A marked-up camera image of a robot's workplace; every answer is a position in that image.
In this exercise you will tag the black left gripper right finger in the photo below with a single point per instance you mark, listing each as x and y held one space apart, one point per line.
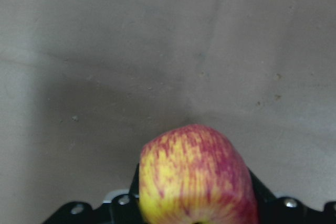
287 209

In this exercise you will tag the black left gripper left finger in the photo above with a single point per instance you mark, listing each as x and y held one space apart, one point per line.
119 206

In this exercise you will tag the red yellow striped apple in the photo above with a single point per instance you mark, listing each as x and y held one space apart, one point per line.
193 174

